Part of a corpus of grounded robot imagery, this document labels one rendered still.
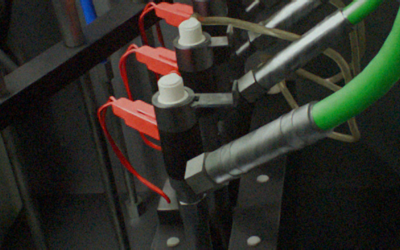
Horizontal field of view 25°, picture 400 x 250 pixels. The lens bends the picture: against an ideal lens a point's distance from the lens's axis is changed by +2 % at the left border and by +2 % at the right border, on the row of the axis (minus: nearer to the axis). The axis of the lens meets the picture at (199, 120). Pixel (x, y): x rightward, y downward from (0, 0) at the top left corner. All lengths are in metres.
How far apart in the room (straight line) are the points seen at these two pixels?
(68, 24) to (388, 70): 0.40
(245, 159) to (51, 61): 0.32
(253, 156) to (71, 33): 0.33
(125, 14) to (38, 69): 0.11
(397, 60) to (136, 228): 0.62
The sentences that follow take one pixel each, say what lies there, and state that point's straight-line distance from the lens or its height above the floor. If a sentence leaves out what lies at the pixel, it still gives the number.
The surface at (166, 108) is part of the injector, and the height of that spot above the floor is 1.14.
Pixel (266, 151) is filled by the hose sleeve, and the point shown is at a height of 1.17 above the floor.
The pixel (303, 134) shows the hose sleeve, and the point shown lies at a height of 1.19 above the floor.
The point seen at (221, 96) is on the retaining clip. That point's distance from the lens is 0.57.
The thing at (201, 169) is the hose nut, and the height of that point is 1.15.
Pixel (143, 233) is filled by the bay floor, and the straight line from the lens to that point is 0.96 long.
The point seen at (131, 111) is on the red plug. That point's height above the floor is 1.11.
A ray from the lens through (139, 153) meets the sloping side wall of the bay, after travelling 0.99.
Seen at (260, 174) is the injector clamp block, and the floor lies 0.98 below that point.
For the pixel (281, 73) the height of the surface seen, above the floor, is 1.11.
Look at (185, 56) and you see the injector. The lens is 0.63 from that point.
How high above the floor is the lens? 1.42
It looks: 31 degrees down
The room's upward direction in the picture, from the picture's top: 10 degrees counter-clockwise
